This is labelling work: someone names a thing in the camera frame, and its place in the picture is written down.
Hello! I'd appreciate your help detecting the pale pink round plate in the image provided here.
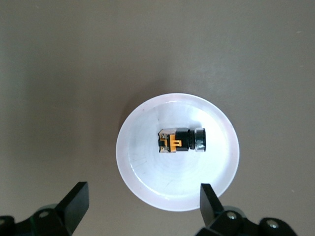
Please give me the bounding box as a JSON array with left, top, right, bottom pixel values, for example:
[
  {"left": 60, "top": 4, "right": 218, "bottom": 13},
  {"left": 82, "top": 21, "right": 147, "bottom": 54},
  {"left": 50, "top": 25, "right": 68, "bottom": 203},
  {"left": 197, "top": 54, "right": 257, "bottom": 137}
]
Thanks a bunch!
[{"left": 115, "top": 92, "right": 240, "bottom": 212}]

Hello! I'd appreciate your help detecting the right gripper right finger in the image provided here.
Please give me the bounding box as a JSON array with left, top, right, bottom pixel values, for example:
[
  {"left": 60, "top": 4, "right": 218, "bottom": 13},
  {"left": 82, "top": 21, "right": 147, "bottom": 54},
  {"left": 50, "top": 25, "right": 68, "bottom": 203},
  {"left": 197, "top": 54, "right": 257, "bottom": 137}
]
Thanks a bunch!
[{"left": 194, "top": 183, "right": 300, "bottom": 236}]

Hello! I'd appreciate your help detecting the orange push button switch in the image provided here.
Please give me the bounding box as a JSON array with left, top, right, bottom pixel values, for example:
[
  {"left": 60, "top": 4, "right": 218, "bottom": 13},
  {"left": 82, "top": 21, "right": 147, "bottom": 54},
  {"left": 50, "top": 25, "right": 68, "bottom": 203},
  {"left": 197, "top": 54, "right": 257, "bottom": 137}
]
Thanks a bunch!
[{"left": 157, "top": 126, "right": 207, "bottom": 154}]

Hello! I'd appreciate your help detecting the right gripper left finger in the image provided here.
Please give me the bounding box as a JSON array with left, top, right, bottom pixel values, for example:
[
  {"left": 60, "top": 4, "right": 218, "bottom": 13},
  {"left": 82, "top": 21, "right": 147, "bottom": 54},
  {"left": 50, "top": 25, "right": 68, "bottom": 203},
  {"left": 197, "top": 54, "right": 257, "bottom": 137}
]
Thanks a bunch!
[{"left": 0, "top": 181, "right": 90, "bottom": 236}]

